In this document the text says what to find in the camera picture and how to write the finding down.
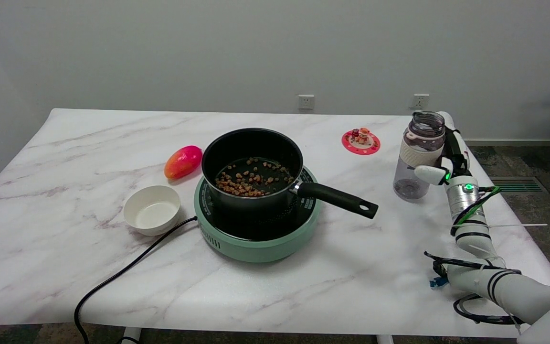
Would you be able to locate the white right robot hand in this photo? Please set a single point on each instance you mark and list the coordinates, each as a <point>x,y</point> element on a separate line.
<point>456,153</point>

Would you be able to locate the clear grey plastic bottle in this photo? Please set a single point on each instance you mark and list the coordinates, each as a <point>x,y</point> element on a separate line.
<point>413,181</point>

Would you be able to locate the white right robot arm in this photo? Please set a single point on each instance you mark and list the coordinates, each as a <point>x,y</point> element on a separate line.
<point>509,289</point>

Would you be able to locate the floor vent grille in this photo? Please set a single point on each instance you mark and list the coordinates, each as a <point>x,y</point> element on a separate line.
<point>518,184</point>

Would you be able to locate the pink round coaster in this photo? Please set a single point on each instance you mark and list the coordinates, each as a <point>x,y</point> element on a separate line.
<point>373,145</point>

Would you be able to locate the long white zip tie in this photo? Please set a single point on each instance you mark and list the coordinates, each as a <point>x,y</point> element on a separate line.
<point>518,225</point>

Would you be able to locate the small toy figurine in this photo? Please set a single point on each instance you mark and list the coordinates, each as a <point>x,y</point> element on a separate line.
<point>362,136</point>

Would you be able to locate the white table leg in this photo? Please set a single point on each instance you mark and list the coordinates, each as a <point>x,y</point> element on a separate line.
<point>132,335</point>
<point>385,339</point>

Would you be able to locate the brown food pieces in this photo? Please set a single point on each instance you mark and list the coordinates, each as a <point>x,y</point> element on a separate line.
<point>246,184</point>

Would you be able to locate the green induction cooker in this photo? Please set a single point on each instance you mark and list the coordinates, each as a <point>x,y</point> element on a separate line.
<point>256,246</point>

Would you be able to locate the red orange mango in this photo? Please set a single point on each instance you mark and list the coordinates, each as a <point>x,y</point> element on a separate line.
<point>183,161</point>

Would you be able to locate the white bowl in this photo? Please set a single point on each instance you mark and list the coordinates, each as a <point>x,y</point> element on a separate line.
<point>152,212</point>

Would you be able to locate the white wall outlet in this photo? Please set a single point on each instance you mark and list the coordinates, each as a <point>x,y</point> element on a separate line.
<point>419,101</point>
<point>306,102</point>

